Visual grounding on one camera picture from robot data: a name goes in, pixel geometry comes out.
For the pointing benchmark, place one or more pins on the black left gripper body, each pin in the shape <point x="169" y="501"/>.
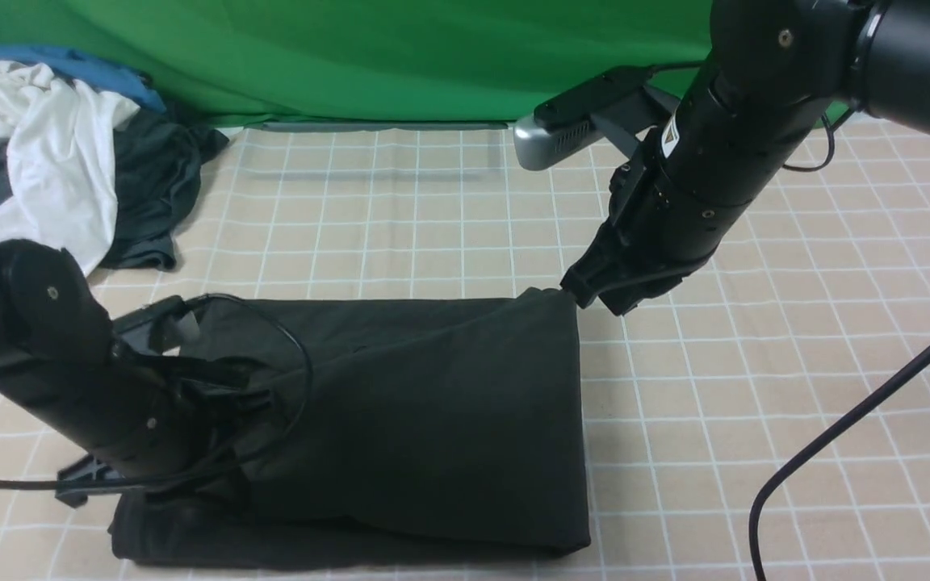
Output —
<point x="188" y="441"/>

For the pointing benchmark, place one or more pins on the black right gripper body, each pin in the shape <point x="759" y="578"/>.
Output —
<point x="651" y="240"/>

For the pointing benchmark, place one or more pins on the dark gray long-sleeve top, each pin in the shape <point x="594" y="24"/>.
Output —
<point x="438" y="431"/>

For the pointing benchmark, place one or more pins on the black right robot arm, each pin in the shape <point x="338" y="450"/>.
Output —
<point x="773" y="69"/>

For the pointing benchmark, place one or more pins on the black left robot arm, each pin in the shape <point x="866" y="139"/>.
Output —
<point x="60" y="359"/>

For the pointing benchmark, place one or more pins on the beige grid tablecloth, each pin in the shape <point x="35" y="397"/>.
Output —
<point x="818" y="295"/>

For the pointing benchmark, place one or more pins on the dark gray crumpled garment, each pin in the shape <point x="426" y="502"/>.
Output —
<point x="158" y="179"/>

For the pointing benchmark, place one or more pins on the white crumpled garment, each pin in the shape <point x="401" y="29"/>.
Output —
<point x="60" y="158"/>

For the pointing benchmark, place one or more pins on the blue crumpled garment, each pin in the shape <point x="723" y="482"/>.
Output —
<point x="100" y="74"/>

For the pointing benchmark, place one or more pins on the green backdrop cloth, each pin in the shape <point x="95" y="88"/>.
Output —
<point x="444" y="61"/>

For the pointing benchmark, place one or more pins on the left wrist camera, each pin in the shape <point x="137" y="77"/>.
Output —
<point x="158" y="327"/>

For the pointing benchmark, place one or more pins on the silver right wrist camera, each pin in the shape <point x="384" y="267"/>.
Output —
<point x="617" y="105"/>

